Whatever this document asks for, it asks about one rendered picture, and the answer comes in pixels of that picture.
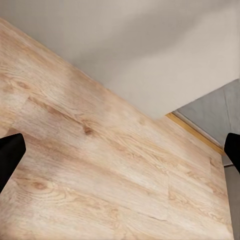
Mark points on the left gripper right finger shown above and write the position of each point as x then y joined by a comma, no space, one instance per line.
232,149

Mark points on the fixed window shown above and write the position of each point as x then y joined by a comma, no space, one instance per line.
211,117

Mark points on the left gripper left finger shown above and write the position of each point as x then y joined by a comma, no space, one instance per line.
12,150

